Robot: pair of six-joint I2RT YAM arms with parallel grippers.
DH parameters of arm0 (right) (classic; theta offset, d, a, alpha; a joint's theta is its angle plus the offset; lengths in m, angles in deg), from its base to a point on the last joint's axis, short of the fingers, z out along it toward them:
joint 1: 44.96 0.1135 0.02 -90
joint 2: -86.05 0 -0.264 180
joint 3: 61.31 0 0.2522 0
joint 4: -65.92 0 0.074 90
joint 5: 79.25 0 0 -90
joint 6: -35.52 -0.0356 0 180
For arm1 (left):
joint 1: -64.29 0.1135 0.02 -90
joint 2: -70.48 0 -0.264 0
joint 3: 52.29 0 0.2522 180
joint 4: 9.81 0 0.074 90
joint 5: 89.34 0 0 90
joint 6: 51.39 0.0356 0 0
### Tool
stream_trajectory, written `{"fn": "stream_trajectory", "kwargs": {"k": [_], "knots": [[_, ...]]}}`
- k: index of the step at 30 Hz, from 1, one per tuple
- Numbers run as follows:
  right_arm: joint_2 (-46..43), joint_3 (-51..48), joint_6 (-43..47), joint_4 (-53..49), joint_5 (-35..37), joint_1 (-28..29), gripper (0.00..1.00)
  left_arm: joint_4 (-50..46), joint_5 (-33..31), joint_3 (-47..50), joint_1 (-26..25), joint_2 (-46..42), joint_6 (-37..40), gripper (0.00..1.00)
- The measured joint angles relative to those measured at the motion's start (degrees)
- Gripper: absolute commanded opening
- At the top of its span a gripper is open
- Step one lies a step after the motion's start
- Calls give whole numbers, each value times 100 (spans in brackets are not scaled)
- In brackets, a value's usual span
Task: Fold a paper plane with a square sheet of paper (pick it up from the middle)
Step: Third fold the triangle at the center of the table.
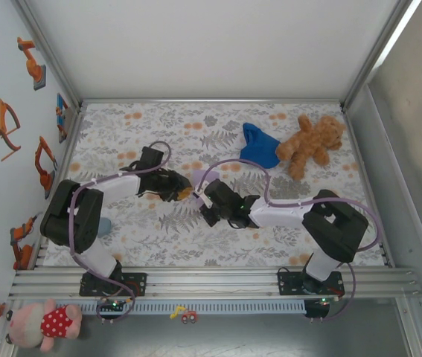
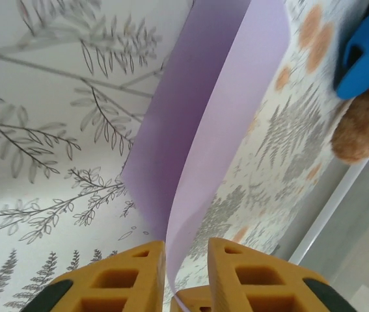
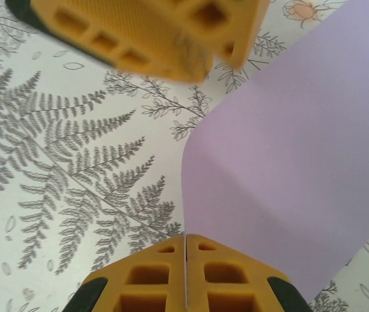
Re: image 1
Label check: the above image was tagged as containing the lilac cloth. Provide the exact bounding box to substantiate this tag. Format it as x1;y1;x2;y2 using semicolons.
191;169;221;209

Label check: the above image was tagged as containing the floral printed table mat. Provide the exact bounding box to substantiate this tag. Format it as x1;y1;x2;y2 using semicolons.
42;102;389;268

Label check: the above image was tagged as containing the small grey-blue object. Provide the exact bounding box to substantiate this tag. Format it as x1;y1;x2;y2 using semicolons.
97;218;113;239

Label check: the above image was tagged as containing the blue cloth bag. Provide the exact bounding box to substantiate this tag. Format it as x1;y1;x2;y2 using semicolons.
239;122;281;170

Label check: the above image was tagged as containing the brown teddy bear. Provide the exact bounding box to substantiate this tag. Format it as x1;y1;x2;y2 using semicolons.
275;114;347;181

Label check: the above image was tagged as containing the pink pig plush toy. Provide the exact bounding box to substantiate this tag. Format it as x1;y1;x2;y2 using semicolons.
4;298;84;353

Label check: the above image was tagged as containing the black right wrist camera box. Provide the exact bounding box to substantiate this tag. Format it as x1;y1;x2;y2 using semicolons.
202;178;242;209

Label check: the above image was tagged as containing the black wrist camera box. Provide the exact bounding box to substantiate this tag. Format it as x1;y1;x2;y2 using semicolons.
139;145;164;169
202;178;242;209

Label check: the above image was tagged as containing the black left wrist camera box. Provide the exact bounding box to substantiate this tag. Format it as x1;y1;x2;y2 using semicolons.
139;145;164;169

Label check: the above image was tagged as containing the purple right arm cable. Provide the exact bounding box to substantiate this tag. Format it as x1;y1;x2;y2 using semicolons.
194;158;383;323

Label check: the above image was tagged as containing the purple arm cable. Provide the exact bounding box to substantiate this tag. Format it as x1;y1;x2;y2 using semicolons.
194;158;383;323
68;140;173;324

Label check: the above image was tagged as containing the aluminium front rail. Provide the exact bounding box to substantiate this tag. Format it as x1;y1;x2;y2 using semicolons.
7;266;422;300

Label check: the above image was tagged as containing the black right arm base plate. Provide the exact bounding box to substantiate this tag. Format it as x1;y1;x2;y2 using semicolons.
277;270;344;297

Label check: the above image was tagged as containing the white slotted cable duct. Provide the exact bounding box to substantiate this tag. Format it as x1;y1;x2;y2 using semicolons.
78;300;307;315

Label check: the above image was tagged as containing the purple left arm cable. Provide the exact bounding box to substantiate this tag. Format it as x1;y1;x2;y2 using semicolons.
68;140;173;324

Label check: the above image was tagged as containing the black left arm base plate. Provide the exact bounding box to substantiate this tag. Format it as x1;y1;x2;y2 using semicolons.
79;269;147;298

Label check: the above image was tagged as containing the blue orange wall sticker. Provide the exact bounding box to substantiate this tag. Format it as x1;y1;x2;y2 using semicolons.
54;92;70;144

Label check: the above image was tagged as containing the aluminium frame post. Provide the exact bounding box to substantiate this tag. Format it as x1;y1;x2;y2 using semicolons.
339;0;420;111
12;0;83;109

